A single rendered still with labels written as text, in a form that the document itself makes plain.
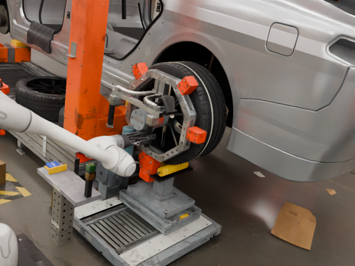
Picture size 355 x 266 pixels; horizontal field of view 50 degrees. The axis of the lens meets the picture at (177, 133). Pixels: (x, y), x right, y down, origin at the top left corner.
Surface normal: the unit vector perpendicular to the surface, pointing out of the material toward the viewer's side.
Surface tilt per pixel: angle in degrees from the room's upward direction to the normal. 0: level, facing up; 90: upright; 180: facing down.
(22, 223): 0
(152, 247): 0
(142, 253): 0
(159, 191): 90
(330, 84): 90
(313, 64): 90
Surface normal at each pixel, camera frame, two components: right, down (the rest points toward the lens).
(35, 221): 0.18, -0.91
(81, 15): -0.68, 0.17
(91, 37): 0.71, 0.38
